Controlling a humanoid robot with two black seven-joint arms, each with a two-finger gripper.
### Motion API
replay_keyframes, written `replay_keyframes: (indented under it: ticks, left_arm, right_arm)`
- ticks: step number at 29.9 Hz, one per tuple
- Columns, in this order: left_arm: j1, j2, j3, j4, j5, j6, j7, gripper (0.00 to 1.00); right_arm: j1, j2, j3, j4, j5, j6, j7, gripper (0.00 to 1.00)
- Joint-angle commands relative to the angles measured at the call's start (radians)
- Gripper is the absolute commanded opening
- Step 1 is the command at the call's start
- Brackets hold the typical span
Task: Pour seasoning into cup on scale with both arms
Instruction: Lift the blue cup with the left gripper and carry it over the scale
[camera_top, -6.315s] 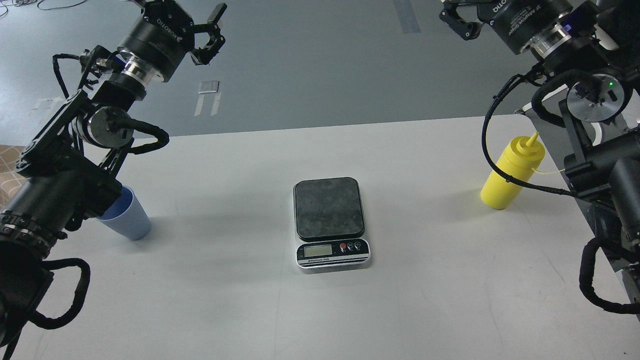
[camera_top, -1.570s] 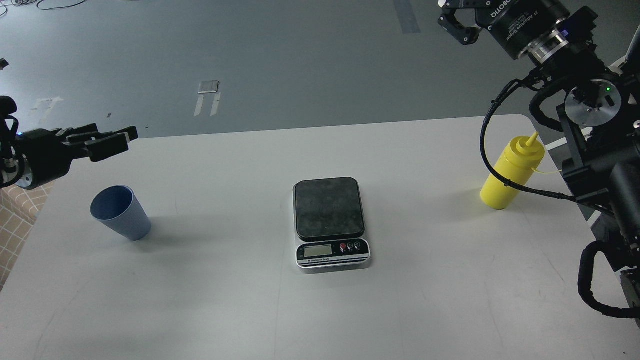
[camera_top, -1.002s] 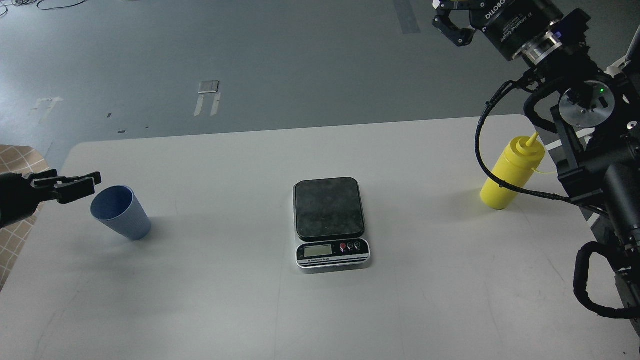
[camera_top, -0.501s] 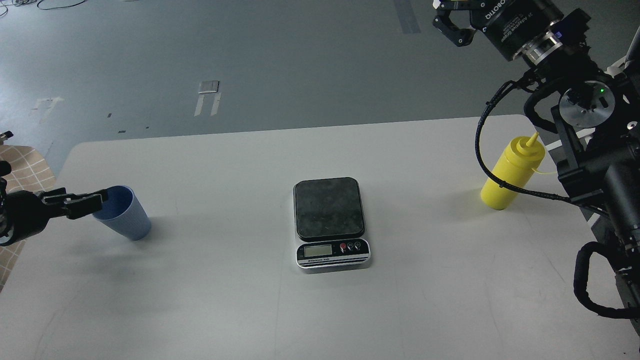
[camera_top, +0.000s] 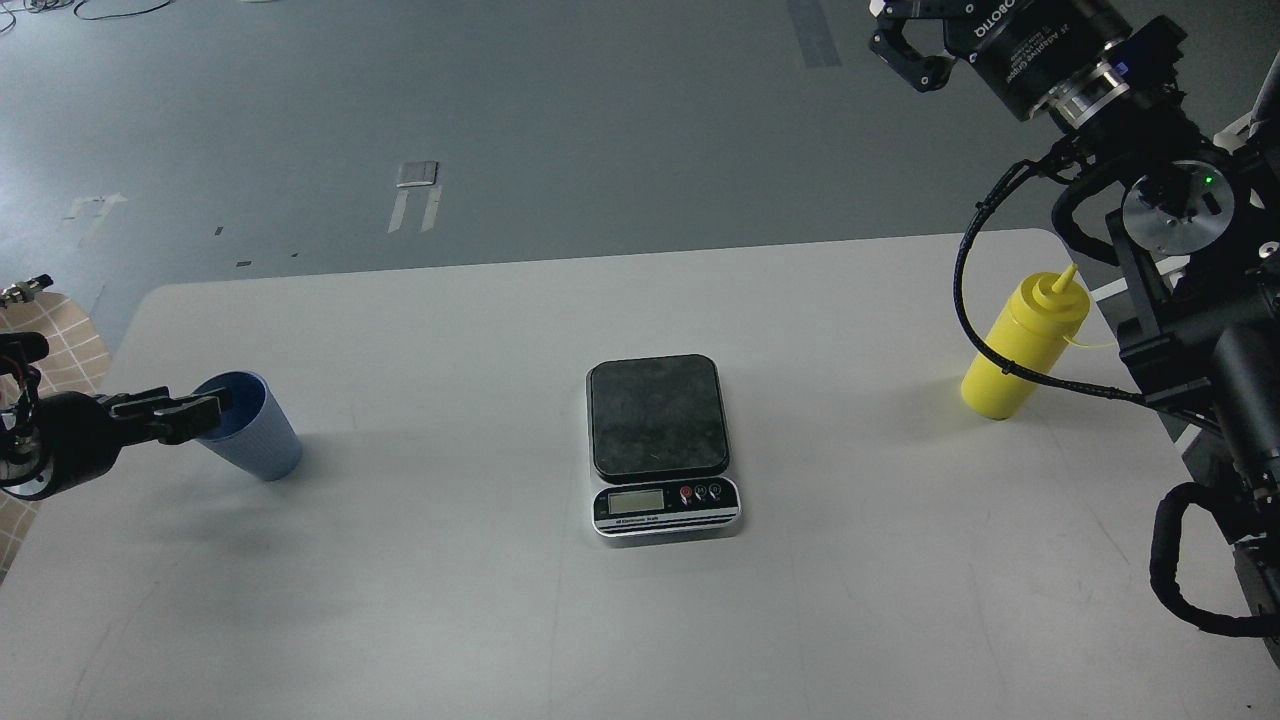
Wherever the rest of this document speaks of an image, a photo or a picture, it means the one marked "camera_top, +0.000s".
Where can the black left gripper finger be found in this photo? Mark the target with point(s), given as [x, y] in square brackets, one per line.
[166, 430]
[158, 402]

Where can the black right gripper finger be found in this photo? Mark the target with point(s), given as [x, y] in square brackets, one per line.
[925, 73]

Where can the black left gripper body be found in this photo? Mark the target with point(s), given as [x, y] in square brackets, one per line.
[69, 439]

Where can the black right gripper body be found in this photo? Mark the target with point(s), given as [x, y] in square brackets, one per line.
[1023, 50]

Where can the blue ribbed cup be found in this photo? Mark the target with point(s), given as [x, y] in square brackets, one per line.
[254, 434]

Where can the yellow squeeze bottle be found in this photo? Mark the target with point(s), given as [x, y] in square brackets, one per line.
[1042, 316]

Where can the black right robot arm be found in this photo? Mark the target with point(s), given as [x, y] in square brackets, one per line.
[1191, 225]

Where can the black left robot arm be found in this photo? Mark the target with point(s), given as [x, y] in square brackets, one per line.
[50, 345]

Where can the digital kitchen scale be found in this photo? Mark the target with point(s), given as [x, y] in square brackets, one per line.
[659, 447]

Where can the grey floor plate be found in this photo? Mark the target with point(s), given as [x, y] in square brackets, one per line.
[417, 174]

